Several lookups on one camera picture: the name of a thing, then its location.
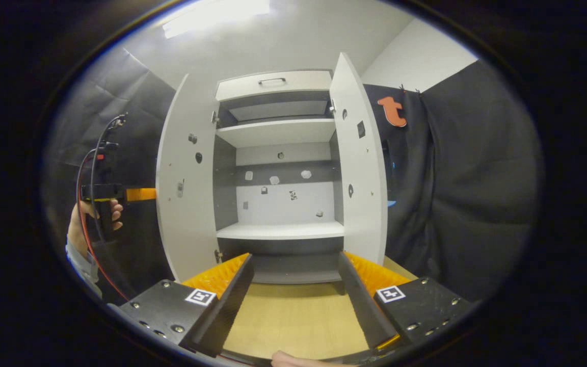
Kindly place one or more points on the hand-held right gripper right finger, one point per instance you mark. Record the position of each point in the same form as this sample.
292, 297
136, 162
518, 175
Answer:
362, 306

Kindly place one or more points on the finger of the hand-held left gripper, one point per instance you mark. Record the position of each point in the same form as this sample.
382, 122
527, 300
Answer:
140, 194

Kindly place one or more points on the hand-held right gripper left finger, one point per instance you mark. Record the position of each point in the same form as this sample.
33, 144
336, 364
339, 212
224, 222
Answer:
230, 306

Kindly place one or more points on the beige double-door shoe cabinet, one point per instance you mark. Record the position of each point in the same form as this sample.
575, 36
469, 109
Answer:
283, 204

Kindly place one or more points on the beige cabinet drawer front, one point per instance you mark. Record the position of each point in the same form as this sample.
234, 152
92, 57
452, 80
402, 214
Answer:
242, 87

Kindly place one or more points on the black backdrop cloth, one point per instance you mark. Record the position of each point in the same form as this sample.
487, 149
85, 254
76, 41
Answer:
467, 204
130, 127

